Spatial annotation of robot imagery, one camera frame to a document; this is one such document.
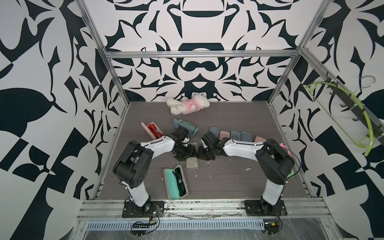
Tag black connector with cables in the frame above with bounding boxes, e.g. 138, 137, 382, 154
131, 221, 151, 231

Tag green round tin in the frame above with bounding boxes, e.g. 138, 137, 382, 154
287, 170, 295, 179

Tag grey teal case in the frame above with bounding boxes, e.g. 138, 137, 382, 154
173, 119, 199, 136

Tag teal case yellow glasses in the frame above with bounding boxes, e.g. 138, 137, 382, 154
186, 142, 199, 169

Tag grey case white glasses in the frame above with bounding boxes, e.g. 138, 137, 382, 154
210, 127, 221, 138

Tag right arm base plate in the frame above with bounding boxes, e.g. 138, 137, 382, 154
244, 200, 288, 217

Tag pink case red glasses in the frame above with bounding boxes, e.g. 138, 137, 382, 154
141, 122, 164, 140

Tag grey case black sunglasses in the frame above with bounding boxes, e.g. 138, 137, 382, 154
241, 131, 252, 142

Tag pink alarm clock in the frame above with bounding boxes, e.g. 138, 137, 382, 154
280, 143, 292, 156

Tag small black electronics box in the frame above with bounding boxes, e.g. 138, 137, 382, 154
263, 223, 281, 236

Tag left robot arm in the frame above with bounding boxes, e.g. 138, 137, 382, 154
113, 127, 197, 209

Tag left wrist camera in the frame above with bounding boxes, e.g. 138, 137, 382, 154
182, 136, 191, 145

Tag teal case black sunglasses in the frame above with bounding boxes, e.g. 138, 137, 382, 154
163, 165, 189, 201

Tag white pink plush toy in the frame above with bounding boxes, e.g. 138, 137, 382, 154
166, 95, 210, 116

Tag pink case thin glasses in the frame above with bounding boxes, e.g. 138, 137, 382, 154
219, 131, 231, 140

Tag black wall hook rack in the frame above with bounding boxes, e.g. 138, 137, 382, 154
326, 72, 384, 140

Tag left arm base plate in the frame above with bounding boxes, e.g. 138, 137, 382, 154
122, 201, 165, 218

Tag pink case purple glasses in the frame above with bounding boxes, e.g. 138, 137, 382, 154
255, 136, 266, 143

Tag green clothes hanger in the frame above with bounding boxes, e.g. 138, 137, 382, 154
304, 81, 376, 157

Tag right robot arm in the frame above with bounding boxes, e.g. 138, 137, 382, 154
198, 132, 295, 207

